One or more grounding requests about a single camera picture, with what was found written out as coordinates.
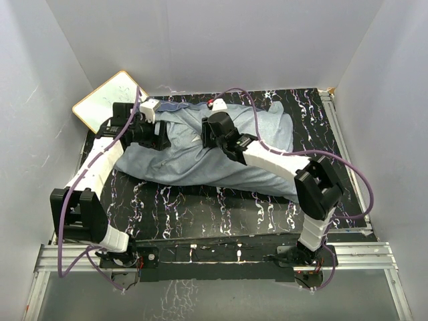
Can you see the aluminium frame rail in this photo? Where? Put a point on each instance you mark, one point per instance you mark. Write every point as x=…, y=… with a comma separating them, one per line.
x=247, y=257

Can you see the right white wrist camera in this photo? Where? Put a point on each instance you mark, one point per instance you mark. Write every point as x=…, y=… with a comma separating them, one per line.
x=217, y=105

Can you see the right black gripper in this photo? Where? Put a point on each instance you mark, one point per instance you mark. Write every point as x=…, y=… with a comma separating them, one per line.
x=206, y=130

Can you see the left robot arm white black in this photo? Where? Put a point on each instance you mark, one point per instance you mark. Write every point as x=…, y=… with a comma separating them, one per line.
x=76, y=209

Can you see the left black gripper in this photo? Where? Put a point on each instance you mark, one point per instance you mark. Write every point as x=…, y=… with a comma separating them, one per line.
x=159, y=142

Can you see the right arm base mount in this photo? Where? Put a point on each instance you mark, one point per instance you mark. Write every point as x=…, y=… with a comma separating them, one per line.
x=313, y=270

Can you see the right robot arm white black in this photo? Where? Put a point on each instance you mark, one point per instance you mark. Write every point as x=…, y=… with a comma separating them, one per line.
x=317, y=185

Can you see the white board orange edge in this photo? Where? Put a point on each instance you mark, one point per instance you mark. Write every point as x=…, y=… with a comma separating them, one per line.
x=96, y=107

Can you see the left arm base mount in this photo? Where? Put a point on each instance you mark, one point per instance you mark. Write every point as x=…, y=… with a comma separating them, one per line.
x=127, y=262

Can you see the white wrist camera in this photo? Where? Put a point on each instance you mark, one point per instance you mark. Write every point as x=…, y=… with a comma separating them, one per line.
x=148, y=108
x=217, y=105

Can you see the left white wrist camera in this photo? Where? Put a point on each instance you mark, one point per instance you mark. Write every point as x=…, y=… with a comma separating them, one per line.
x=148, y=108

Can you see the blue fish print pillowcase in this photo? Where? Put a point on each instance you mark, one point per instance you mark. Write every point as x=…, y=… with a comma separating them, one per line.
x=186, y=162

